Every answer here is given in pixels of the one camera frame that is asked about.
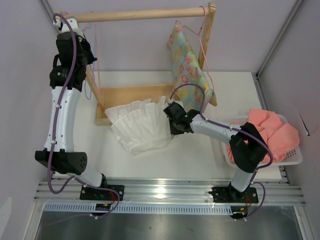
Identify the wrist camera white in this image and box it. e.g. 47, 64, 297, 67
168, 98, 183, 106
53, 17, 85, 38

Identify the pink wire hanger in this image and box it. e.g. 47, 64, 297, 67
175, 2, 216, 90
82, 23, 101, 100

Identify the purple cable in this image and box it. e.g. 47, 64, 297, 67
168, 83, 273, 222
47, 12, 121, 222

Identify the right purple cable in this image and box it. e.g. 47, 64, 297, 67
168, 83, 273, 222

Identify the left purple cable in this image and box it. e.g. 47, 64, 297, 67
47, 12, 121, 222

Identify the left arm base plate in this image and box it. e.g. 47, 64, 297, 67
79, 185, 125, 202

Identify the aluminium mounting rail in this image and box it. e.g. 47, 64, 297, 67
33, 178, 306, 206

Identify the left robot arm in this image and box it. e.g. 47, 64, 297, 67
35, 32, 109, 200

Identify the perforated cable duct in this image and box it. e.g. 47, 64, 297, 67
44, 202, 233, 216

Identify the blue wire hanger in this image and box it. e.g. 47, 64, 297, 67
83, 80, 92, 100

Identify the pink cloth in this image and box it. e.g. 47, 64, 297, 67
223, 107, 301, 164

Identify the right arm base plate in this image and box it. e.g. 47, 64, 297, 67
208, 184, 259, 204

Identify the colourful floral patterned garment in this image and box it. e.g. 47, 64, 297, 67
166, 24, 218, 111

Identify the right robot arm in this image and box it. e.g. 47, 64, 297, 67
163, 102, 273, 202

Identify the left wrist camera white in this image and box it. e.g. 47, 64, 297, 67
53, 17, 85, 38

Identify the white pleated skirt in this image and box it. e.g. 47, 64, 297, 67
104, 96, 181, 155

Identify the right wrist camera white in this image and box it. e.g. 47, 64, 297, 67
168, 98, 183, 106

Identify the wooden clothes rack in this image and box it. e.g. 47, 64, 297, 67
61, 7, 204, 126

